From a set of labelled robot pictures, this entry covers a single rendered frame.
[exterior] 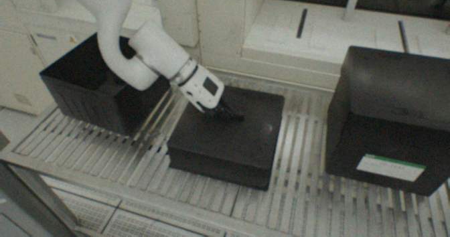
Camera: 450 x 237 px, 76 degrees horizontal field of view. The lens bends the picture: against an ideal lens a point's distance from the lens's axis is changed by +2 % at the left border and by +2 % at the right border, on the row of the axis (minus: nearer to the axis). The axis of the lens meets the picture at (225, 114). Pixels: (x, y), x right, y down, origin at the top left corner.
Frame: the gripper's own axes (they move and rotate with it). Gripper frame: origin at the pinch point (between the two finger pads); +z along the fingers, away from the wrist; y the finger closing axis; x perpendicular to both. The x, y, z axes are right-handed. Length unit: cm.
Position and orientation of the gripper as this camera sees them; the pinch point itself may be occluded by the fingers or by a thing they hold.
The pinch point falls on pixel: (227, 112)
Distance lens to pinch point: 81.1
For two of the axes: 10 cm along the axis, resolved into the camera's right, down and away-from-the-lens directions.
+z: 6.8, 6.3, 3.8
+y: 2.7, -7.0, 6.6
